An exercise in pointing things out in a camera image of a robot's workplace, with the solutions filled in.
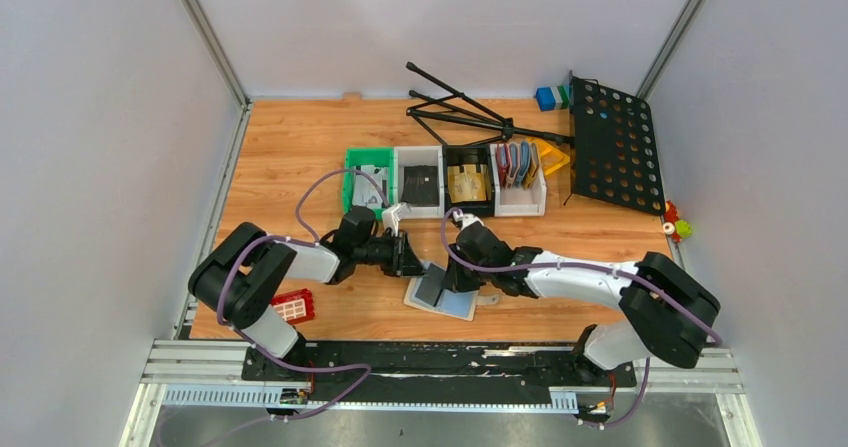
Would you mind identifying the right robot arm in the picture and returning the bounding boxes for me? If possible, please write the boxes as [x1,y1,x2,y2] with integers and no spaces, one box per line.
[442,213,721,373]

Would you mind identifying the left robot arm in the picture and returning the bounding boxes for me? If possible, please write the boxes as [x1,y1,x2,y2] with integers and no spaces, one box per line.
[187,207,426,358]

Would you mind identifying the white cards stack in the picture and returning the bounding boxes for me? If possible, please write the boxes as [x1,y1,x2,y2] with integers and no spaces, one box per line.
[351,164,389,209]

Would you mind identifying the black cards stack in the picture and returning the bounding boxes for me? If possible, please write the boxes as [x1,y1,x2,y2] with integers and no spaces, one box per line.
[400,165,439,207]

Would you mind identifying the white bin with black cards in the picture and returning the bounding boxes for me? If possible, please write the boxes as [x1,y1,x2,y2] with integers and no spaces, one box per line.
[394,146,445,219]

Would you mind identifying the gold cards stack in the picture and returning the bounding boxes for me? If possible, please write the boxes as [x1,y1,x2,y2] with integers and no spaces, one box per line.
[447,164,490,203]

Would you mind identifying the white bin with card holders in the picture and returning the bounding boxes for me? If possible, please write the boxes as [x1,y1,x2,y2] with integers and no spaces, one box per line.
[489,141,547,217]

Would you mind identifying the red card holder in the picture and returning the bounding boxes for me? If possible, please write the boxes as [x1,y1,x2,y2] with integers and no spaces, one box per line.
[495,142,511,188]

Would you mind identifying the blue card holder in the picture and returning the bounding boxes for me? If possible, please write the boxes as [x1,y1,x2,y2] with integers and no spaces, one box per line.
[515,141,532,188]

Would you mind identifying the green bin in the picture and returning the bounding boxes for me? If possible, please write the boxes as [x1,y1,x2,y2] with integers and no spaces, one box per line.
[342,147,397,220]

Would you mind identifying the red toy block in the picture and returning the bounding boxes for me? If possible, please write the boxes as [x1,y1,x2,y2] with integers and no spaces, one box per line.
[271,289,315,325]

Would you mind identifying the black tripod legs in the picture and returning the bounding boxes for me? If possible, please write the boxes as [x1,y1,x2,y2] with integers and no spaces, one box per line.
[405,61,575,146]

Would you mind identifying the blue green toy block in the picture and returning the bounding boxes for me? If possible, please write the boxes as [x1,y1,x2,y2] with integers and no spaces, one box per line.
[534,85,572,112]

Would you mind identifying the black music stand desk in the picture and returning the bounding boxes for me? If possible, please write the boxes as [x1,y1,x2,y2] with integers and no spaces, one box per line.
[569,76,666,216]

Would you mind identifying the red green toy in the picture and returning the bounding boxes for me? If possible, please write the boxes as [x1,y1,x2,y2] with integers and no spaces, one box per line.
[662,200,693,244]

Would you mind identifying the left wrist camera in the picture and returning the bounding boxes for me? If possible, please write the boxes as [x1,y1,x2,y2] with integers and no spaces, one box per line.
[381,202,411,236]

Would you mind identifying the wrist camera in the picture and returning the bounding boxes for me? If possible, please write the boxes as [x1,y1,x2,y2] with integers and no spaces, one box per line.
[381,202,411,236]
[452,211,484,231]

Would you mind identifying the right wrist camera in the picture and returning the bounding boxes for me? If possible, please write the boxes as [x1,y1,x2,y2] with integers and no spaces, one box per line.
[452,211,484,231]

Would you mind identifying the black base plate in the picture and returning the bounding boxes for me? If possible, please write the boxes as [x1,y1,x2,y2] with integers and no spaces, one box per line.
[241,341,637,403]

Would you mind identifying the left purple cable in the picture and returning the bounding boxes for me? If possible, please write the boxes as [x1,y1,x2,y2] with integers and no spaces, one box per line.
[215,169,392,447]

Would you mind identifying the yellow triangle frame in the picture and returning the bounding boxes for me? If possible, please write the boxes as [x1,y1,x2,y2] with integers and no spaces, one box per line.
[529,138,571,177]

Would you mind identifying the white slotted cable duct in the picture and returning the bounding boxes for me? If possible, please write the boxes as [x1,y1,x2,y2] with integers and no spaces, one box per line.
[160,384,579,414]

